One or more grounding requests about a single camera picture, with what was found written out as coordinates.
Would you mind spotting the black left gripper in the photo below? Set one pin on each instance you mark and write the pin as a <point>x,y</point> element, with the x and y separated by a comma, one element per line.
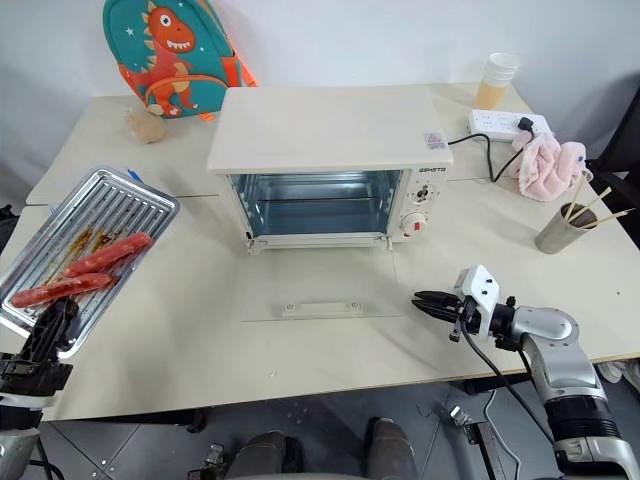
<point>30,375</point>

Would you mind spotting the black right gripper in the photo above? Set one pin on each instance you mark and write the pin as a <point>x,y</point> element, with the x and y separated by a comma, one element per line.
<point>470,322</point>

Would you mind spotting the silver ribbed baking tray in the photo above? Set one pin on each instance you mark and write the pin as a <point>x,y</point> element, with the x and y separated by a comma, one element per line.
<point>117,205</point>

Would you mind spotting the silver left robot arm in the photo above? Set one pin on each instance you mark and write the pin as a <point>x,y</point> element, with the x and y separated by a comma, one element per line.
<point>15,450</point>

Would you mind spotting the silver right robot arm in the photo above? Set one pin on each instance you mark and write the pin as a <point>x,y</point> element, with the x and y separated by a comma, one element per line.
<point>555,340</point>

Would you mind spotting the red grilled sausage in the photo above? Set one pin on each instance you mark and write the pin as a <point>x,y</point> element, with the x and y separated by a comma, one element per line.
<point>60,290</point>
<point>112,252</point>

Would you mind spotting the cream white toaster oven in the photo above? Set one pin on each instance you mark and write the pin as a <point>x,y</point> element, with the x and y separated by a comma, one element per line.
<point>325,125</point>

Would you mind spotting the metal cup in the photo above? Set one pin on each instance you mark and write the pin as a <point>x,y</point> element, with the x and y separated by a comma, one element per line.
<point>562,232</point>

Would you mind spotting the dark rounded shape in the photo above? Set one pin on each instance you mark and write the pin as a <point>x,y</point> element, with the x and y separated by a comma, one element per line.
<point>392,450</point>
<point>265,457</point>

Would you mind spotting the pink towel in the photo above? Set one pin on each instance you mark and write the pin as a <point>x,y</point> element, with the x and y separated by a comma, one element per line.
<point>545,167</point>

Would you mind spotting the blue pen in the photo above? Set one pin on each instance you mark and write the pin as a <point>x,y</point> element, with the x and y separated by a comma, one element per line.
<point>135,175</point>

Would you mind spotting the wooden skewer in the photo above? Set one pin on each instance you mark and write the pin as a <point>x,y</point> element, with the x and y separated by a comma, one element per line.
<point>580,192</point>
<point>610,218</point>
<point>597,200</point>

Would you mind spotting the white power strip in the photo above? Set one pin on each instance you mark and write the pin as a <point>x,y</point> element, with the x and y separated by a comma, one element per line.
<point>495,122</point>

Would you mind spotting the white shoe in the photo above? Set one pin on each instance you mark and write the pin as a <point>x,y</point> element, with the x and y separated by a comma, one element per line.
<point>620,372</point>

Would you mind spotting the stack of paper cups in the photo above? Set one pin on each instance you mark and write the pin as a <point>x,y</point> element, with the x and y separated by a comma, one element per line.
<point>496,80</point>

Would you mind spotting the black chair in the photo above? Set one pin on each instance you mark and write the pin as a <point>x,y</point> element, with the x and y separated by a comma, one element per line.
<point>617,135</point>

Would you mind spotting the teal dinosaur backpack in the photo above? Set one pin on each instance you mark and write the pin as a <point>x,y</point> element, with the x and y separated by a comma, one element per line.
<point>175,55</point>

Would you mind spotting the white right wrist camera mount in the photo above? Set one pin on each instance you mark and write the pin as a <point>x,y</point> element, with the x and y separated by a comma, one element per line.
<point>480,290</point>

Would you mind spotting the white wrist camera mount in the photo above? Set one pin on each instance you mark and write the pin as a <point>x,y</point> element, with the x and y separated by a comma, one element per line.
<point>480,290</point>
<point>20,403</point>

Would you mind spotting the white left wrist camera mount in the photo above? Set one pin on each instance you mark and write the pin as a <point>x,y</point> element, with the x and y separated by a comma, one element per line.
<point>20,403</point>

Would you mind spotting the metal bracket under table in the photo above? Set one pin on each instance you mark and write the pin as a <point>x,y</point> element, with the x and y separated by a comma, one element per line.
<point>475,435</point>

